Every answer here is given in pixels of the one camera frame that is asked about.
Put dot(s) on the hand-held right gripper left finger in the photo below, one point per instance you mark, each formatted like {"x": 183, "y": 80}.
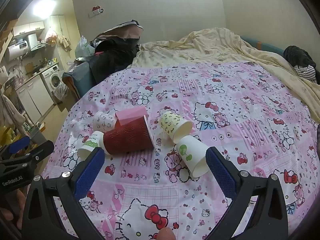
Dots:
{"x": 90, "y": 172}

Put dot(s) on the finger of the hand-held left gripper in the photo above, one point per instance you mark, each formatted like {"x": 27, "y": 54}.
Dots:
{"x": 18, "y": 145}
{"x": 37, "y": 152}

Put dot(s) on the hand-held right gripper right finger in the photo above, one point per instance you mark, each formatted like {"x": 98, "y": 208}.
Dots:
{"x": 221, "y": 173}

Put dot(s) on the white cup with green label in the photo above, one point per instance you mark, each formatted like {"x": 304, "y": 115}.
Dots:
{"x": 90, "y": 145}

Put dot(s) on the white cup with green cherries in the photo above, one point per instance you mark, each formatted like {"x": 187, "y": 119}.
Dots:
{"x": 191, "y": 155}

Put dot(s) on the red ribbed paper cup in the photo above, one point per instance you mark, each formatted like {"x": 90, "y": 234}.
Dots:
{"x": 127, "y": 137}

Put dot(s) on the white cup with pink print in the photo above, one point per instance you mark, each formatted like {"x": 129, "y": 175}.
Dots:
{"x": 103, "y": 121}

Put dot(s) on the yellow patterned paper cup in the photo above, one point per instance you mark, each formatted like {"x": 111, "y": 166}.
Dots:
{"x": 175, "y": 126}

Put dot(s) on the pink paper cup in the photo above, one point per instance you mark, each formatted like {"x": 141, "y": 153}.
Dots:
{"x": 130, "y": 115}

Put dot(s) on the person's left hand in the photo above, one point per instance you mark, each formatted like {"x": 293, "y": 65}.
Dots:
{"x": 21, "y": 212}

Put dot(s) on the person's right hand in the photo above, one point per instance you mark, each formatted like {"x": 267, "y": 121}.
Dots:
{"x": 166, "y": 235}

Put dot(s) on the grey bin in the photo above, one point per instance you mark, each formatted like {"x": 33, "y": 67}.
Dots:
{"x": 38, "y": 135}

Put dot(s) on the beige hanging towel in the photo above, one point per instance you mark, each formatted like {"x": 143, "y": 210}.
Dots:
{"x": 10, "y": 112}

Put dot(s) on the white kitchen base cabinet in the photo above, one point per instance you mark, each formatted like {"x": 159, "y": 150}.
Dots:
{"x": 33, "y": 97}

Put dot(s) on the pink cartoon printed blanket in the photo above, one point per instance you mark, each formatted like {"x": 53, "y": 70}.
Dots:
{"x": 237, "y": 120}

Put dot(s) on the clear plastic bag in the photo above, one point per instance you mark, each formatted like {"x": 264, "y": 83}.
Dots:
{"x": 60, "y": 92}

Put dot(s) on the white washing machine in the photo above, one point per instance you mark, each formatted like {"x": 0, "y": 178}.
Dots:
{"x": 51, "y": 80}

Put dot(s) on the white water heater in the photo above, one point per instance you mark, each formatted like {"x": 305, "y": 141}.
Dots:
{"x": 18, "y": 50}

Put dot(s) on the range hood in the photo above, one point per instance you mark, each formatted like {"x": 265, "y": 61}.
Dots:
{"x": 36, "y": 42}

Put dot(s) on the beige hanging cloth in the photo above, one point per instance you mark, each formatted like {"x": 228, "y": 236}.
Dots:
{"x": 64, "y": 43}

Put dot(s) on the pink hanging bag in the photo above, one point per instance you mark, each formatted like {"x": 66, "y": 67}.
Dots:
{"x": 51, "y": 36}

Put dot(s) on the white plastic bag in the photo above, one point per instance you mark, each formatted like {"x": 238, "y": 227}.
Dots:
{"x": 82, "y": 47}

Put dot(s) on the pile of dark clothes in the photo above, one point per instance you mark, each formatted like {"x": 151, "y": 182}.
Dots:
{"x": 117, "y": 47}

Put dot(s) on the pale yellow quilt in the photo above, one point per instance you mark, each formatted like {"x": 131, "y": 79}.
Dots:
{"x": 200, "y": 45}

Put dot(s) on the striped cloth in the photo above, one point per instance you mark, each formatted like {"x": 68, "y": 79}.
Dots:
{"x": 306, "y": 73}

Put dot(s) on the teal bed headboard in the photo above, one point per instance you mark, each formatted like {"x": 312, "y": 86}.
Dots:
{"x": 265, "y": 45}

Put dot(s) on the ceiling light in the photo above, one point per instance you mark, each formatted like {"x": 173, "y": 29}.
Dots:
{"x": 45, "y": 8}

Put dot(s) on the black quilted jacket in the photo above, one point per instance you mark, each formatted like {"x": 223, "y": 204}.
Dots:
{"x": 298, "y": 55}

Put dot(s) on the white wall cabinet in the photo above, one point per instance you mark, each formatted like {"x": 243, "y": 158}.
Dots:
{"x": 28, "y": 28}

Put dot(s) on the wall sticker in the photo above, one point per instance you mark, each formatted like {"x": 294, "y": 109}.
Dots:
{"x": 96, "y": 11}

